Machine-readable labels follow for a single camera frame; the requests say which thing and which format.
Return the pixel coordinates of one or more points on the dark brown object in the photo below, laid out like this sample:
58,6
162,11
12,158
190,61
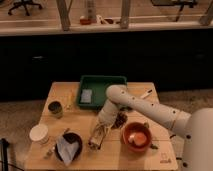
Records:
120,120

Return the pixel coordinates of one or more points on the small metal object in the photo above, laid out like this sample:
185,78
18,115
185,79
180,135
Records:
49,152

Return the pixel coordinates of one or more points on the red object on shelf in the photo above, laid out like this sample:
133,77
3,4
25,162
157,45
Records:
84,21

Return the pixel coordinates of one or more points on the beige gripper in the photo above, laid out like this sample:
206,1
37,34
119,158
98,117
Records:
97,136

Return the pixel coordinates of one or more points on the grey eraser block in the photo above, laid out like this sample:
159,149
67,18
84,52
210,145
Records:
86,96

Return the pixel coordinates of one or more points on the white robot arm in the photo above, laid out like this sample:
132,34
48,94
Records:
196,129

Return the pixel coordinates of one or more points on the green plastic tray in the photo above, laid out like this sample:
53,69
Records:
98,84

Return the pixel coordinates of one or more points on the black office chair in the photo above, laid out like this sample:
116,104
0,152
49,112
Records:
24,3

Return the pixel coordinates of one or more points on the grey crumpled cloth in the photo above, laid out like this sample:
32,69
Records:
66,150

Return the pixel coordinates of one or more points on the dark green cup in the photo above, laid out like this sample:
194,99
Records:
55,109

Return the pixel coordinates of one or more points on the orange and white food item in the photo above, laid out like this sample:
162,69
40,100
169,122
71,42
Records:
138,138

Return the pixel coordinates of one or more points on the orange bowl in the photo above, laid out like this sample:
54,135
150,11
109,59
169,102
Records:
136,127

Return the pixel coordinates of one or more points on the white paper cup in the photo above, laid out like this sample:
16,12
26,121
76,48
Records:
39,134

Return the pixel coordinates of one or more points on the dark bowl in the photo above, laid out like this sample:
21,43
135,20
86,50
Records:
70,137

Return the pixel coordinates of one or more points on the white marker pen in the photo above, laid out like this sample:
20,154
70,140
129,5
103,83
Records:
146,94

